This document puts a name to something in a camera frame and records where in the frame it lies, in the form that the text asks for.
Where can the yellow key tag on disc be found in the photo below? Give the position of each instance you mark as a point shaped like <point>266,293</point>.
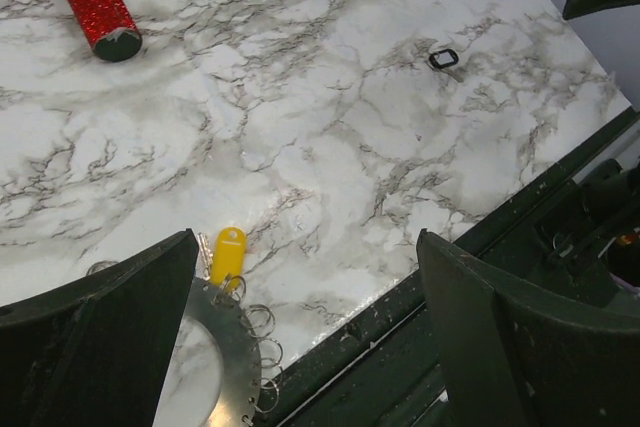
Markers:
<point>228,258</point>

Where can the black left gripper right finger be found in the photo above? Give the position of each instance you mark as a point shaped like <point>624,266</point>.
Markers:
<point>515,354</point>

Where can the black white key tag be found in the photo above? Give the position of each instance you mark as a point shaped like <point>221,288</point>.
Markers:
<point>443,59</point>

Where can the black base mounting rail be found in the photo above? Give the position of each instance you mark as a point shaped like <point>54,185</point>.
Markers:
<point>573,231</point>

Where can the red glitter microphone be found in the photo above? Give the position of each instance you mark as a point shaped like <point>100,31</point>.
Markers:
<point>108,28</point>

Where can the round metal keyring disc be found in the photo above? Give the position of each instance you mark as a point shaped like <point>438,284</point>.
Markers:
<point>221,359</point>

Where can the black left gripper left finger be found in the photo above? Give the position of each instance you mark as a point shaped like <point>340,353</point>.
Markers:
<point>95,352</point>

